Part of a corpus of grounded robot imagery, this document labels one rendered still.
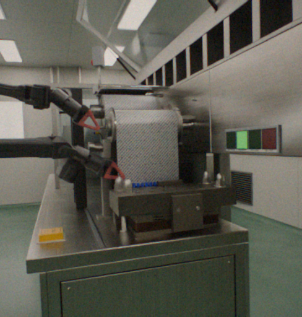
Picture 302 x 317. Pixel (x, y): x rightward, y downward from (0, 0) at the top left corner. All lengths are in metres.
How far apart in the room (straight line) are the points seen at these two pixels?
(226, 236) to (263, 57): 0.53
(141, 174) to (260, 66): 0.54
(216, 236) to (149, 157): 0.37
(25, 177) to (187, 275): 5.91
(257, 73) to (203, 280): 0.62
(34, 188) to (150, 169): 5.67
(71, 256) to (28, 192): 5.89
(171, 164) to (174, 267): 0.39
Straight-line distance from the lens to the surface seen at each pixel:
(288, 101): 0.81
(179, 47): 1.44
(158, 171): 1.15
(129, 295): 0.95
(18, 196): 6.77
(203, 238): 0.97
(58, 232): 0.99
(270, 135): 0.84
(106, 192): 1.19
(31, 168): 6.68
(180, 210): 0.95
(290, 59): 0.82
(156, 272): 0.95
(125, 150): 1.11
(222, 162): 1.41
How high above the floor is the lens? 1.18
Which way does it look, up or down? 3 degrees down
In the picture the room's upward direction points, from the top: 2 degrees counter-clockwise
